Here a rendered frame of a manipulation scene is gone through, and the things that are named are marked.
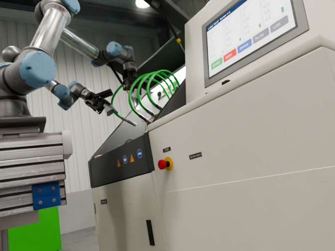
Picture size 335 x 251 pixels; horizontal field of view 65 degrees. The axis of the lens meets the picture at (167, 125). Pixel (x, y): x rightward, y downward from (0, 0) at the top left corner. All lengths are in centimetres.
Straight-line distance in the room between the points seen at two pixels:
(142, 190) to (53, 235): 354
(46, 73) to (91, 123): 732
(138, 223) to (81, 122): 718
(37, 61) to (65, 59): 801
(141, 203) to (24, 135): 54
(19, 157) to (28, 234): 357
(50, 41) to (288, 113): 88
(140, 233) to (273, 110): 81
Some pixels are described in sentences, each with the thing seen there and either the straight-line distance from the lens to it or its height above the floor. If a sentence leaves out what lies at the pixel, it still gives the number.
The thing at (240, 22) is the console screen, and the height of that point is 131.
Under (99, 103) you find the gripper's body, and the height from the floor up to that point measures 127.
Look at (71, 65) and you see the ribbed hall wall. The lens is 896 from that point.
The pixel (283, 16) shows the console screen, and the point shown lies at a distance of 106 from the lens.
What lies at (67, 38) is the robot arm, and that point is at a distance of 149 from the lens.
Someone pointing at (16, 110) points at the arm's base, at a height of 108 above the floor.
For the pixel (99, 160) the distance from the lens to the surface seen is 154.
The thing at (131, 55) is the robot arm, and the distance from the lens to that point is 163.
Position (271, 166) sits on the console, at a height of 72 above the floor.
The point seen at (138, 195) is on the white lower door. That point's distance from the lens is 120.
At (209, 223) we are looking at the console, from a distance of 88.
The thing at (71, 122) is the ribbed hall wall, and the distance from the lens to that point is 826.
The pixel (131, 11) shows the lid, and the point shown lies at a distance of 164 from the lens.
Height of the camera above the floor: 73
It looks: 12 degrees up
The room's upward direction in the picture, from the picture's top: 11 degrees counter-clockwise
